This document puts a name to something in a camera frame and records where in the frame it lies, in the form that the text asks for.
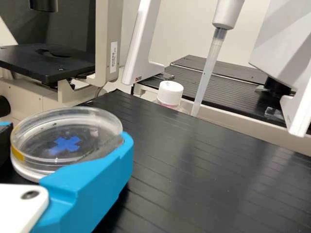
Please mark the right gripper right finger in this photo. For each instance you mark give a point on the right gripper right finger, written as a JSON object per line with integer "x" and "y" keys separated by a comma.
{"x": 92, "y": 184}

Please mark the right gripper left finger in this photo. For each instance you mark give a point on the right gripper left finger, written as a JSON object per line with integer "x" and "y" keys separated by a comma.
{"x": 5, "y": 145}

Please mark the petri dish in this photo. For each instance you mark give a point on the petri dish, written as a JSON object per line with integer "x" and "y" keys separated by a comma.
{"x": 65, "y": 143}

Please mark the long black platform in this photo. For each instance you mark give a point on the long black platform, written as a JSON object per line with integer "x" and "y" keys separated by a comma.
{"x": 194, "y": 170}

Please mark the white-capped bottle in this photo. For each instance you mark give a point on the white-capped bottle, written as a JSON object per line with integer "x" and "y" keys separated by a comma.
{"x": 170, "y": 93}

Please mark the white pipette stand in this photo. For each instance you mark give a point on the white pipette stand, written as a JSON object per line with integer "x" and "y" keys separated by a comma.
{"x": 141, "y": 48}

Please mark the cream microscope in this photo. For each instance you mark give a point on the cream microscope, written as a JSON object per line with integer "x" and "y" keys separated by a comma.
{"x": 104, "y": 36}

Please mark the pipette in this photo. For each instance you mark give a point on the pipette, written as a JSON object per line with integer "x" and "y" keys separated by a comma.
{"x": 209, "y": 68}

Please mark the short black platform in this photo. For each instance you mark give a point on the short black platform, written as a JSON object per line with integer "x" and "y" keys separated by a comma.
{"x": 230, "y": 85}

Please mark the white incubator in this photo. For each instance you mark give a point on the white incubator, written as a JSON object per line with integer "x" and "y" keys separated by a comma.
{"x": 286, "y": 48}

